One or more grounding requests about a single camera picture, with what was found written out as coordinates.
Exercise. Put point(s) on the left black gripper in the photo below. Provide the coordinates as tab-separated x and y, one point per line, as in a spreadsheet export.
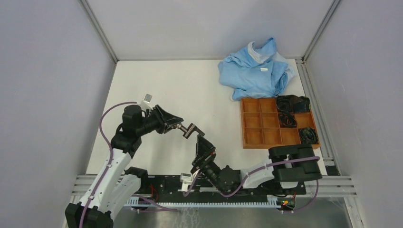
163	126

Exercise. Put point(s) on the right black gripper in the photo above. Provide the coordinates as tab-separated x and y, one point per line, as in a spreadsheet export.
205	146

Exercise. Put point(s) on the small grey faucet fitting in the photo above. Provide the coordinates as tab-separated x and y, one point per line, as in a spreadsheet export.
181	127

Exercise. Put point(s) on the dark metal faucet tee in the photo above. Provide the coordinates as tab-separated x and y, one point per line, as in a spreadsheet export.
191	129

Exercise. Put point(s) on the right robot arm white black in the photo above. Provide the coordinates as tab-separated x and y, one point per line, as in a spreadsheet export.
284	164

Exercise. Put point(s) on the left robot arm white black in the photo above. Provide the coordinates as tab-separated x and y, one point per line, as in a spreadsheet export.
113	187

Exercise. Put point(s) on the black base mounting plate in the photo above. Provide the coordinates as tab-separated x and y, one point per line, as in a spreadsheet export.
167	189

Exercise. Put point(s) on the orange compartment tray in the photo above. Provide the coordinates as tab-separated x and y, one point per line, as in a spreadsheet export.
263	125

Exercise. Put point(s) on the blue crumpled cloth garment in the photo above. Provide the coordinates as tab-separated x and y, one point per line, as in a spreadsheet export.
256	72

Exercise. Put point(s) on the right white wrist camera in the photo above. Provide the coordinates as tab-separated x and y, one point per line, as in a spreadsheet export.
186	180

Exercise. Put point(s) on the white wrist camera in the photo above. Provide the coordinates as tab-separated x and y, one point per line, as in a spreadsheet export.
186	180
145	103

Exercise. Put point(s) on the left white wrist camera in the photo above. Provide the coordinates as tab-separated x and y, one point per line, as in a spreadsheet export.
145	103

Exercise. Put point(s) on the white slotted cable duct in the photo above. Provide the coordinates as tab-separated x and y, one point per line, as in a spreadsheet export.
271	202

